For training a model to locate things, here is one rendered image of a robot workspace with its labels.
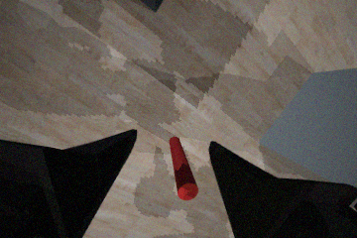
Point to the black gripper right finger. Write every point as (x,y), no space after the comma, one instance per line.
(258,203)

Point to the red peg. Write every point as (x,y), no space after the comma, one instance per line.
(186,184)

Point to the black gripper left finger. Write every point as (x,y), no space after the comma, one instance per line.
(75,180)

